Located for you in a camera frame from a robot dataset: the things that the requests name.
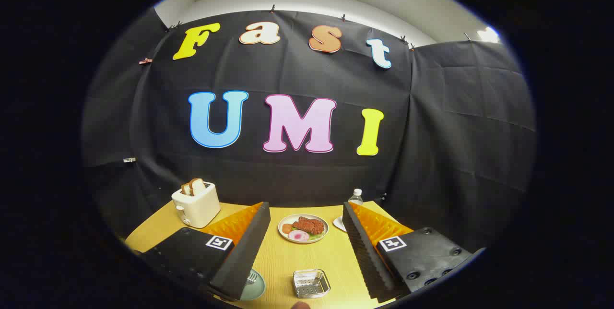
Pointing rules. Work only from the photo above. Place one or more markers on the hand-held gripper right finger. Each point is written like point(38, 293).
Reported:
point(364, 261)

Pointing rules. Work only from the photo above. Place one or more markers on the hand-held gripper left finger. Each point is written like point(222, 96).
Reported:
point(244, 261)

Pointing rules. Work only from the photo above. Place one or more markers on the teal round plate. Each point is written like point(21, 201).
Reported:
point(256, 291)

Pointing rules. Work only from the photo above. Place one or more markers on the small white dish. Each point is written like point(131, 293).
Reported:
point(339, 224)

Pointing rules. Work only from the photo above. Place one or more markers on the white round food plate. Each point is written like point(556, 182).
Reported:
point(284, 238)

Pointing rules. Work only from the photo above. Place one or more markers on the orange carrot slice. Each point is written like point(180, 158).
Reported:
point(287, 228)

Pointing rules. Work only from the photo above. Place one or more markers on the green lettuce leaf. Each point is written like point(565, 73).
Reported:
point(316, 236)

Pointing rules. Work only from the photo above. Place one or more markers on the pink round food slice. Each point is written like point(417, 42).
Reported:
point(298, 235)

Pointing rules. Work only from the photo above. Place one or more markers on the green label plastic bottle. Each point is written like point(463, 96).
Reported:
point(355, 198)

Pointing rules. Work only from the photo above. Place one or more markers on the brown meat piece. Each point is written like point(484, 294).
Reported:
point(309, 225)

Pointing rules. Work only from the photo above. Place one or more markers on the cream white toaster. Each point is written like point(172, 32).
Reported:
point(199, 208)

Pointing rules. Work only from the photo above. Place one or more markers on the toast bread slice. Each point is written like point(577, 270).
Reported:
point(186, 189)
point(197, 186)

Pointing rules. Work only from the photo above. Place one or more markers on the black backdrop cloth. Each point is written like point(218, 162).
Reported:
point(431, 155)

